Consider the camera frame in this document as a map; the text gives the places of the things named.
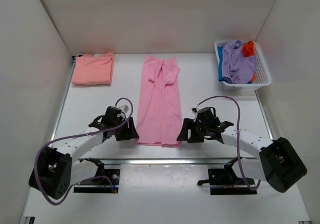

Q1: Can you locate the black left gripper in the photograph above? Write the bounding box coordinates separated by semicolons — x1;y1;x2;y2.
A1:
113;116;139;141

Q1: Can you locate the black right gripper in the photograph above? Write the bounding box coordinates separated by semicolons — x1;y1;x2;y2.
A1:
177;119;210;143

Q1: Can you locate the pink t-shirt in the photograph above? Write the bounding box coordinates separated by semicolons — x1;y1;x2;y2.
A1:
136;54;183;147

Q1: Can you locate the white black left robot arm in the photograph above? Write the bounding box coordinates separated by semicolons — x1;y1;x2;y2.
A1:
28;105;139;200

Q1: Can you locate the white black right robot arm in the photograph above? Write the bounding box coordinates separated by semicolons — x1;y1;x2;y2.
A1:
177;107;308;193

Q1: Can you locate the folded salmon t-shirt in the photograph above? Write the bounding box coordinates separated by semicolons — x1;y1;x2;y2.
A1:
71;52;115;86

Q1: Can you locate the lavender t-shirt in basket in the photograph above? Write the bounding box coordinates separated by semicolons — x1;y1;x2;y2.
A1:
220;40;257;84

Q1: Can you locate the white plastic laundry basket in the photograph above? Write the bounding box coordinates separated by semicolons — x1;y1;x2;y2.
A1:
214;40;272;92

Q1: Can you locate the orange garment in basket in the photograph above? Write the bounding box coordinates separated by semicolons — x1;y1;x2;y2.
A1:
242;41;255;58

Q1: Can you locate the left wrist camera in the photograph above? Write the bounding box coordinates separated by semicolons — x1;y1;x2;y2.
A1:
119;105;130;114

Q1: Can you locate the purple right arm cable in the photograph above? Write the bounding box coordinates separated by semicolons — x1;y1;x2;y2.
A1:
194;95;262;191

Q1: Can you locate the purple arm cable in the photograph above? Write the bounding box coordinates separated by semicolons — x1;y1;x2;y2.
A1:
34;97;133;206
194;95;262;191

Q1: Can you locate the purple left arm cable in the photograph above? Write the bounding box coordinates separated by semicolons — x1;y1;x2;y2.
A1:
34;97;133;206

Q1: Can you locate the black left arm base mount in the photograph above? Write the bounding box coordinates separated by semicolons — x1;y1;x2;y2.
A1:
70;158;121;194

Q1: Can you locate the aluminium table edge rail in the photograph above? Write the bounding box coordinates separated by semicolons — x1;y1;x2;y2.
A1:
77;158;261;165

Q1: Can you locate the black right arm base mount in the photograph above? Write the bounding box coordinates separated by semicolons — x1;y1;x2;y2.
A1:
197;157;257;195

